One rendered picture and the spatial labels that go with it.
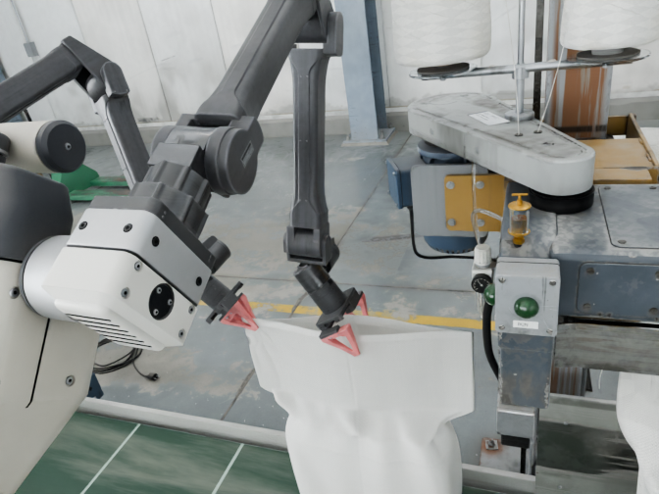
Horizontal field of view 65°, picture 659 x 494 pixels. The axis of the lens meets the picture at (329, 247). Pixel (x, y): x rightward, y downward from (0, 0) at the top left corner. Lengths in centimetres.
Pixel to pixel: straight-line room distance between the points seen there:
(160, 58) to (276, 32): 656
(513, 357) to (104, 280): 57
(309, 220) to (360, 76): 478
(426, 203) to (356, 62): 460
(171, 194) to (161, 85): 687
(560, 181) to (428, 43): 31
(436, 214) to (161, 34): 631
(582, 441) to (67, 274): 125
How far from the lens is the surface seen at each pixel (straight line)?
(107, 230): 53
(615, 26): 92
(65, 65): 120
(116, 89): 118
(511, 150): 85
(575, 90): 116
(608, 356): 102
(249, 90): 69
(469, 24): 92
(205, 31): 687
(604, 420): 143
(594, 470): 156
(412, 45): 92
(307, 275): 100
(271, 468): 175
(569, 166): 80
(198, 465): 184
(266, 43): 75
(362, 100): 574
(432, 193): 112
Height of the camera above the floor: 169
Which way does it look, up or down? 27 degrees down
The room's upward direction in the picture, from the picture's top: 9 degrees counter-clockwise
